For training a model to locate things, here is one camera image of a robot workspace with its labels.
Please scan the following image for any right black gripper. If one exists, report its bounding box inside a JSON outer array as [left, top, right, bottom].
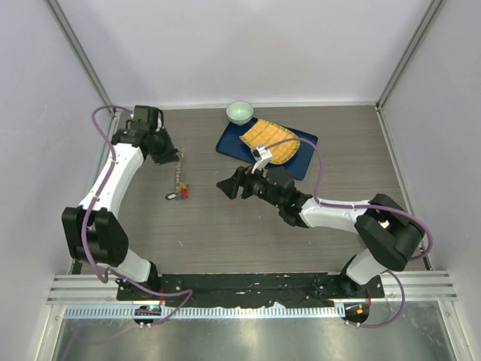
[[217, 161, 283, 209]]

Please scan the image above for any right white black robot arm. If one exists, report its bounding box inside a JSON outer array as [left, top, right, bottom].
[[216, 166, 425, 297]]

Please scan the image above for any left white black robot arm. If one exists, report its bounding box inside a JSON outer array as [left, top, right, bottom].
[[62, 105, 179, 300]]

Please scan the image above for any yellow woven bamboo mat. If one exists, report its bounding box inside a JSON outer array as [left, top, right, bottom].
[[240, 119, 300, 165]]

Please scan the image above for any light green ceramic bowl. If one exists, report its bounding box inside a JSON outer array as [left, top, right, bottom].
[[225, 101, 254, 126]]

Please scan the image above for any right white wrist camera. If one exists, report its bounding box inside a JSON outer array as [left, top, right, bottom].
[[251, 146, 273, 174]]

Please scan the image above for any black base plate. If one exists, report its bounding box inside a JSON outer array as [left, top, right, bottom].
[[116, 271, 384, 308]]

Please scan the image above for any slotted white cable duct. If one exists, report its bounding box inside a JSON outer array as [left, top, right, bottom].
[[63, 303, 345, 321]]

